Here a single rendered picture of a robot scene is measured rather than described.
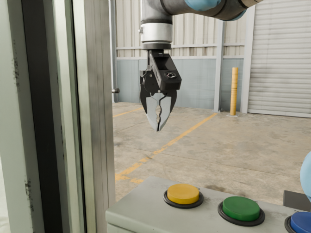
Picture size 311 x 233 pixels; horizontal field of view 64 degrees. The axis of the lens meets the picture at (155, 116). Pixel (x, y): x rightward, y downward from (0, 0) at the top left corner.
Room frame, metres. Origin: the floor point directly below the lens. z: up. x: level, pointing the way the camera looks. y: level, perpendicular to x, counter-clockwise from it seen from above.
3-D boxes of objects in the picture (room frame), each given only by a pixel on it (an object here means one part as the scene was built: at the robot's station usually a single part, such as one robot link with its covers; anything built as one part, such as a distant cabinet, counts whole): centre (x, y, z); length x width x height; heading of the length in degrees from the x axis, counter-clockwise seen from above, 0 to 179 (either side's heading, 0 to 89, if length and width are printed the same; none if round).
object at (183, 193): (0.29, -0.03, 0.90); 0.04 x 0.04 x 0.02
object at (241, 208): (0.26, -0.10, 0.90); 0.04 x 0.04 x 0.02
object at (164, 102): (0.63, -0.02, 0.94); 0.06 x 0.03 x 0.09; 11
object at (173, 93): (0.61, -0.03, 0.99); 0.05 x 0.02 x 0.09; 101
